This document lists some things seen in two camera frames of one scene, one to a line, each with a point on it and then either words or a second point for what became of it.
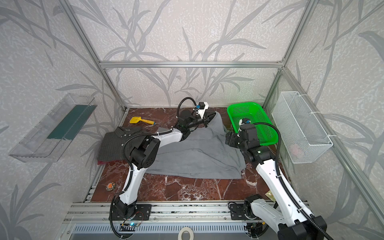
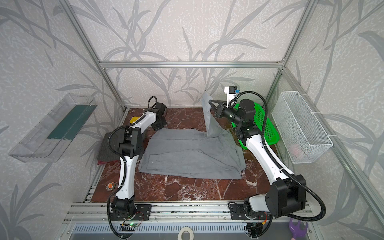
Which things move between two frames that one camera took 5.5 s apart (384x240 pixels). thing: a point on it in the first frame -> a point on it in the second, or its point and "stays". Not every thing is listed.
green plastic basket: x=254 y=112 stays
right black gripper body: x=231 y=139 -> x=220 y=109
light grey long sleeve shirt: x=205 y=154 stays
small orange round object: x=110 y=186 stays
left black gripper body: x=207 y=119 -> x=162 y=120
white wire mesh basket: x=302 y=137 stays
